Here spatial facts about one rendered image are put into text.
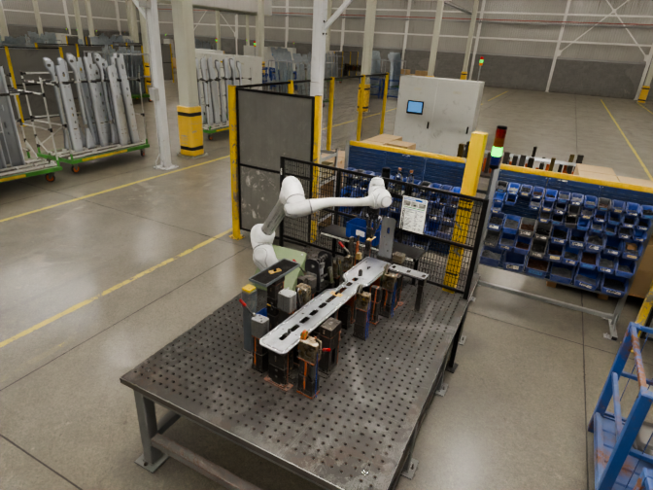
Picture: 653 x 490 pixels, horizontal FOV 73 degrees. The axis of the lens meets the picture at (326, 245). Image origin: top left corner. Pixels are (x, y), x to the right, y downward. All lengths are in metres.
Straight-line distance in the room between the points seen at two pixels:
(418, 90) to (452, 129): 1.05
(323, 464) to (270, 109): 4.10
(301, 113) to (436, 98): 4.84
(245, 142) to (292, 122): 0.76
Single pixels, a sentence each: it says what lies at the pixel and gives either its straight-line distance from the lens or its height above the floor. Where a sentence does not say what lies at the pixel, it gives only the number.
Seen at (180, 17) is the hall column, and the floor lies 2.84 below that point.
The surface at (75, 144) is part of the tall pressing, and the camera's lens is 10.15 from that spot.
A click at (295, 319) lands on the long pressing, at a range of 2.72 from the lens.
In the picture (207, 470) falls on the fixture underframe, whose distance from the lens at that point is 2.98.
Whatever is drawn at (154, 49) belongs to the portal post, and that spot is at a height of 2.25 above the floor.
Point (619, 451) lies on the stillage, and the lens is 3.20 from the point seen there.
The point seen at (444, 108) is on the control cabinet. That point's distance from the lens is 9.60.
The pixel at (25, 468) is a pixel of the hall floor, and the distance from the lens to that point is 3.64.
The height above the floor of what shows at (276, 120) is 1.67.
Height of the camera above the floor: 2.53
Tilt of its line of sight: 24 degrees down
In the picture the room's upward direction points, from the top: 3 degrees clockwise
